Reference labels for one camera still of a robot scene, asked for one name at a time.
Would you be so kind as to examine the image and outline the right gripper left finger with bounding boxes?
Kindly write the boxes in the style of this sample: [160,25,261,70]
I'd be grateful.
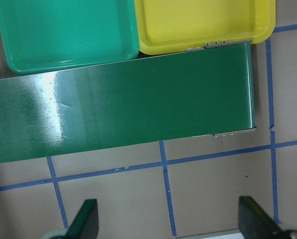
[65,199,99,239]

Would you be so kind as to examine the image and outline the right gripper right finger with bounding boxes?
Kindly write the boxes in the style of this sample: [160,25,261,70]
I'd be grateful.
[238,196,284,239]

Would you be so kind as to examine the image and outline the green conveyor belt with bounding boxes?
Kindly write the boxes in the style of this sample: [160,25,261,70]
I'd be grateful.
[0,41,256,163]

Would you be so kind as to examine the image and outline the green plastic tray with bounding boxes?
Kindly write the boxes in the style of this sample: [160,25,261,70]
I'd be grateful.
[0,0,139,75]

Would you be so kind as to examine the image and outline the yellow plastic tray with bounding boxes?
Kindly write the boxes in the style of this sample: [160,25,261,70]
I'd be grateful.
[135,0,276,55]

